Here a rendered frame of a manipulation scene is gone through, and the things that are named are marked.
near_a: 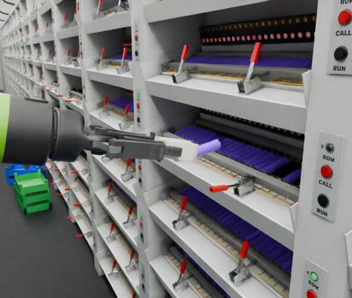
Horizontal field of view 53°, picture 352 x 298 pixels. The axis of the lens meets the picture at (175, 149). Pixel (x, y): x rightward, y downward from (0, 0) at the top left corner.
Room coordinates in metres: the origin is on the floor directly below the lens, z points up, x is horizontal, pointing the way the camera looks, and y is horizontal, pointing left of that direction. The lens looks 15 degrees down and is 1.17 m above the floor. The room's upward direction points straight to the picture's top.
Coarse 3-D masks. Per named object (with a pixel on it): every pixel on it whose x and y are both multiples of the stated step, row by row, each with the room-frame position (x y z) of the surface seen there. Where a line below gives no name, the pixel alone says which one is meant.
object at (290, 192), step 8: (168, 136) 1.01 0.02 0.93; (176, 136) 0.99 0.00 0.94; (216, 160) 0.79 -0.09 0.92; (224, 160) 0.76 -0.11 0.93; (232, 160) 0.75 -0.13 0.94; (232, 168) 0.73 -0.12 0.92; (240, 168) 0.71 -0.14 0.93; (248, 168) 0.70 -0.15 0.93; (256, 176) 0.66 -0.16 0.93; (264, 176) 0.65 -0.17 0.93; (264, 184) 0.64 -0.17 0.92; (272, 184) 0.62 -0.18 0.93; (280, 184) 0.61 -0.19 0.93; (288, 184) 0.60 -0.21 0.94; (280, 192) 0.60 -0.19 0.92; (288, 192) 0.58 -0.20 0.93; (296, 192) 0.57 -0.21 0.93; (296, 200) 0.57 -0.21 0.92
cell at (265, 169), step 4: (276, 160) 0.71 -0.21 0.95; (280, 160) 0.71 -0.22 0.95; (284, 160) 0.71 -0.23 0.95; (272, 164) 0.70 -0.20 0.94; (276, 164) 0.70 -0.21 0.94; (280, 164) 0.70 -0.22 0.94; (284, 164) 0.71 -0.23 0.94; (264, 168) 0.69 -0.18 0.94; (268, 168) 0.69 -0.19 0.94; (272, 168) 0.69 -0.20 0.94; (276, 168) 0.70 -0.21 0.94; (264, 172) 0.69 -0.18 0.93; (268, 172) 0.69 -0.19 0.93; (272, 172) 0.69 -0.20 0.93
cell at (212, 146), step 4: (216, 140) 0.61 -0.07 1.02; (204, 144) 0.60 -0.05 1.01; (208, 144) 0.60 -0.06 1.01; (212, 144) 0.60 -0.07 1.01; (216, 144) 0.60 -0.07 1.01; (220, 144) 0.61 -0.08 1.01; (200, 148) 0.59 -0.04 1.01; (204, 148) 0.59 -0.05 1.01; (208, 148) 0.59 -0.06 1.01; (212, 148) 0.60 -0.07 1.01; (216, 148) 0.60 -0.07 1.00; (200, 152) 0.59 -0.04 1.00; (204, 152) 0.59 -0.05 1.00; (208, 152) 0.60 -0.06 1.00
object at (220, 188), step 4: (240, 180) 0.65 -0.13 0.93; (224, 184) 0.64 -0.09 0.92; (232, 184) 0.65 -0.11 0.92; (236, 184) 0.65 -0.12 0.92; (240, 184) 0.65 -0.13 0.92; (212, 188) 0.62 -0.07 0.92; (216, 188) 0.62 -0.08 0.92; (220, 188) 0.62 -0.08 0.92; (224, 188) 0.63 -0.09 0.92; (228, 188) 0.63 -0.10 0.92; (212, 192) 0.62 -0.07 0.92
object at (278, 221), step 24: (168, 120) 1.07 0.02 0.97; (192, 120) 1.11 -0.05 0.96; (216, 120) 1.01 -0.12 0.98; (168, 168) 0.93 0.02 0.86; (192, 168) 0.82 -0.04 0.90; (216, 168) 0.79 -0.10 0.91; (216, 192) 0.71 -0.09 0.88; (264, 192) 0.64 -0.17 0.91; (240, 216) 0.64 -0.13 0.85; (264, 216) 0.57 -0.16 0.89; (288, 216) 0.55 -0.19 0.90; (288, 240) 0.52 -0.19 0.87
